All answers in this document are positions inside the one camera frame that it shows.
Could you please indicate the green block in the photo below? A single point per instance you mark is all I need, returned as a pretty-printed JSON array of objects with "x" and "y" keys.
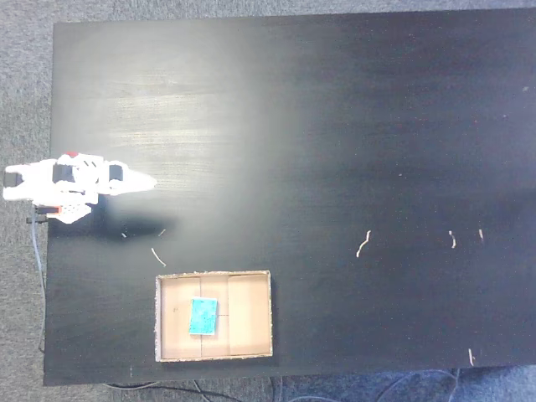
[{"x": 203, "y": 316}]

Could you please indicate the open cardboard box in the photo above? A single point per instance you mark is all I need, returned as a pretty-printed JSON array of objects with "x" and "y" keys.
[{"x": 251, "y": 314}]

